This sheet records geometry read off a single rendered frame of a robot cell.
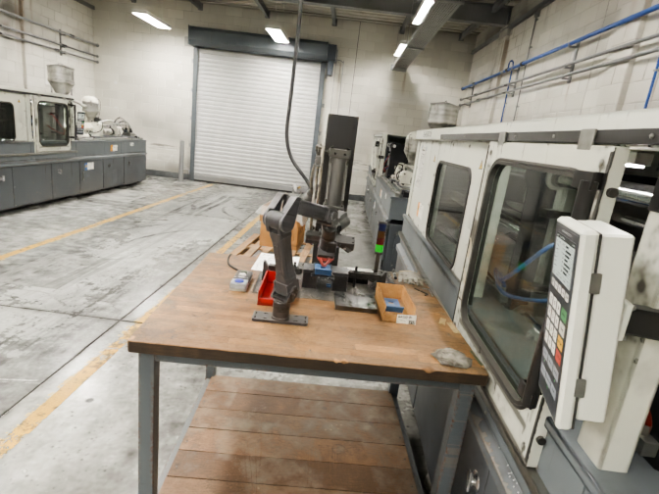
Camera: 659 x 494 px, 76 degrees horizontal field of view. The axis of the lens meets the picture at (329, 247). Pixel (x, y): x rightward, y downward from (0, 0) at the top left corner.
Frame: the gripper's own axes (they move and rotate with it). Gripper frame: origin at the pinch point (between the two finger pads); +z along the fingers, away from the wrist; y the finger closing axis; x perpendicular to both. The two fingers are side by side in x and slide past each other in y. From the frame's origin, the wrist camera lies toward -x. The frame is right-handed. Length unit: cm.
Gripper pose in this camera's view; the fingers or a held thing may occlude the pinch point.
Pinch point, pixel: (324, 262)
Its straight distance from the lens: 175.6
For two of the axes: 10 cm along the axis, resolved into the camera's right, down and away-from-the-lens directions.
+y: 0.5, -6.9, 7.2
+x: -9.9, -1.2, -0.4
